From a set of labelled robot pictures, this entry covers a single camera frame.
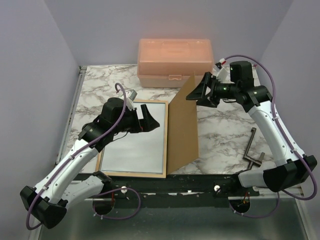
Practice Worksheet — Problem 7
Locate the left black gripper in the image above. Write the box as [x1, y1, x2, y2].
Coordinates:
[112, 104, 160, 135]

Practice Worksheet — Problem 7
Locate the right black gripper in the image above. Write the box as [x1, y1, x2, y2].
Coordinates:
[185, 71, 239, 109]

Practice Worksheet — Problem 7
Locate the aerial landscape photo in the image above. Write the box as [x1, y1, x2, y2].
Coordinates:
[99, 101, 166, 174]

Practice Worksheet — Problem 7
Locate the brown frame backing board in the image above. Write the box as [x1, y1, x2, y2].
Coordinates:
[166, 75, 199, 174]

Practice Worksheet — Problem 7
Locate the light wooden picture frame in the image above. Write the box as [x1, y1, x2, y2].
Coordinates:
[94, 99, 169, 179]

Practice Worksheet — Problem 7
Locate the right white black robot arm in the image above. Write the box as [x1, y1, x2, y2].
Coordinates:
[186, 61, 317, 196]

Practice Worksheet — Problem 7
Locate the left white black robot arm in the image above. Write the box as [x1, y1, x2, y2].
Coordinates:
[20, 97, 160, 229]

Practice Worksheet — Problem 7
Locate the orange translucent plastic box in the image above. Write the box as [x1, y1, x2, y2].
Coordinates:
[137, 38, 214, 88]

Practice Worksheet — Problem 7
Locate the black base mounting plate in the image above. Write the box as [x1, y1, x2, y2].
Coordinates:
[75, 171, 259, 209]

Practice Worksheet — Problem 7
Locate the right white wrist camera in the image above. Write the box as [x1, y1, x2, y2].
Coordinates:
[214, 58, 228, 83]

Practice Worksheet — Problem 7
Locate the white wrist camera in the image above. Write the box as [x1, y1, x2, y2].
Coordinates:
[123, 89, 138, 111]
[214, 58, 228, 83]

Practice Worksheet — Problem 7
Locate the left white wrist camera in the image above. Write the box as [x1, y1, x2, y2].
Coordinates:
[123, 89, 138, 111]

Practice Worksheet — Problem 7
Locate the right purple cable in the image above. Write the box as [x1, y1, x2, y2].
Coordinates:
[219, 54, 317, 218]

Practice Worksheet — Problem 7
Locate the aluminium rail frame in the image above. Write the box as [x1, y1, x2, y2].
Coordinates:
[27, 65, 308, 240]

